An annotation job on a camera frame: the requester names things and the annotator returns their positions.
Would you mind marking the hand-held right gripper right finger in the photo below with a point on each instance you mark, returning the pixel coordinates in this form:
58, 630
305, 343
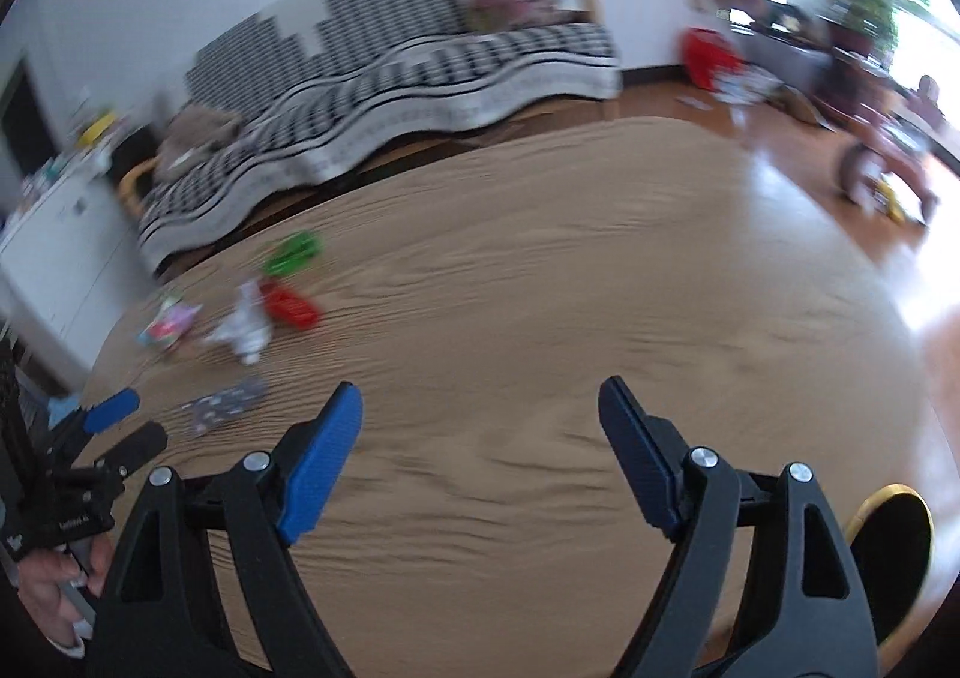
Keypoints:
637, 453

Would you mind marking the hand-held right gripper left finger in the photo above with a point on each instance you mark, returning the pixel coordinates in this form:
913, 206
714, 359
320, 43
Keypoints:
319, 468

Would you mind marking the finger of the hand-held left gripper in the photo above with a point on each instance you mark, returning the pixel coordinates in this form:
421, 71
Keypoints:
112, 409
135, 445

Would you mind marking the person's left hand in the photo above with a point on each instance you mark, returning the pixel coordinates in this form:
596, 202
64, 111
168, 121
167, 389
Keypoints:
52, 588

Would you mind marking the silver blue snack wrapper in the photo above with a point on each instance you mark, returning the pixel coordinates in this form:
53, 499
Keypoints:
225, 404

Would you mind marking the red green round toy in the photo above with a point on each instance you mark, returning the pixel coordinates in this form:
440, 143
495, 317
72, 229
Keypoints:
169, 322

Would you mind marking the white toy figure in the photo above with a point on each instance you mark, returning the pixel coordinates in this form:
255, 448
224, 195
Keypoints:
244, 329

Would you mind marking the red small box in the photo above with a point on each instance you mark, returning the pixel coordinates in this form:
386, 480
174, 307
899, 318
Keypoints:
294, 307

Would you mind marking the white cabinet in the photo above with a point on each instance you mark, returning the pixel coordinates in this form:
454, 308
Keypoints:
64, 250

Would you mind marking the green toy car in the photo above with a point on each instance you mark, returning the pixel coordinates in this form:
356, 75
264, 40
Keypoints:
294, 252

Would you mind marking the wooden sofa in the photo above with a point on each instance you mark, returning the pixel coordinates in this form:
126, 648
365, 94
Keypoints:
139, 187

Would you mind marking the brown clothes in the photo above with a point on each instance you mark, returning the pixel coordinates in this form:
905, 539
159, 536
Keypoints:
196, 134

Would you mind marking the children's tricycle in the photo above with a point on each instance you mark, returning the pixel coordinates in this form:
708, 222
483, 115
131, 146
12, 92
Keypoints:
889, 160

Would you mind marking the black white striped sofa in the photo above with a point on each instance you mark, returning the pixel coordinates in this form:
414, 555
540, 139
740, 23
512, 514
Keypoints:
375, 85

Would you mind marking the red bag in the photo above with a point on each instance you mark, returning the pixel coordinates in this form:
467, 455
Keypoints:
709, 59

